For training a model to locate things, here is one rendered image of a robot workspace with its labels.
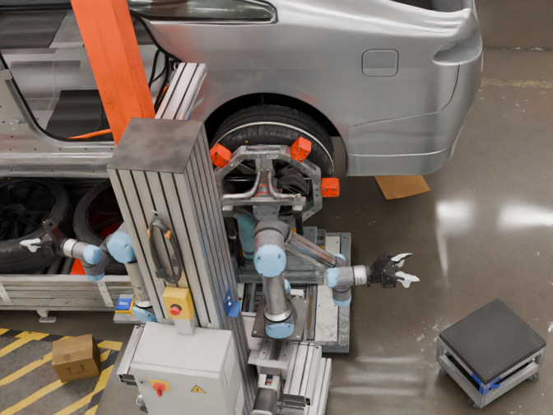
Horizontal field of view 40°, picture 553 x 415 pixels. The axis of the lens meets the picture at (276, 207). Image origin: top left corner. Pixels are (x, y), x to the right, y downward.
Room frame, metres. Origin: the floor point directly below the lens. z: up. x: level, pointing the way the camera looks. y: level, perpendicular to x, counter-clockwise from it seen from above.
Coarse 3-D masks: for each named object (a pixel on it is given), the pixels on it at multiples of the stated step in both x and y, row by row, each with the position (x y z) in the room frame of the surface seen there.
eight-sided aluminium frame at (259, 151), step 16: (240, 160) 2.83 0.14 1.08; (288, 160) 2.79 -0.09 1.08; (304, 160) 2.82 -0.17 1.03; (224, 176) 2.85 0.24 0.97; (320, 176) 2.79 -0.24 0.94; (224, 192) 2.87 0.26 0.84; (320, 192) 2.77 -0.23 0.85; (240, 208) 2.88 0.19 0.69; (304, 208) 2.82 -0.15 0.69; (320, 208) 2.77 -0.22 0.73; (256, 224) 2.83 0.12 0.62; (288, 224) 2.80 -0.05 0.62
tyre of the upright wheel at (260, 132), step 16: (240, 112) 3.11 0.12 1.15; (256, 112) 3.07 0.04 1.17; (272, 112) 3.04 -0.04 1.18; (288, 112) 3.06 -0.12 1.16; (224, 128) 3.07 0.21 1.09; (240, 128) 2.97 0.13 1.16; (256, 128) 2.93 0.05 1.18; (272, 128) 2.92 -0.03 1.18; (288, 128) 2.93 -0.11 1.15; (304, 128) 2.96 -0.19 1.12; (320, 128) 3.03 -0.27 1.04; (224, 144) 2.94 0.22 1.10; (240, 144) 2.91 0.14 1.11; (288, 144) 2.87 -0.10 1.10; (320, 160) 2.85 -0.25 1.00
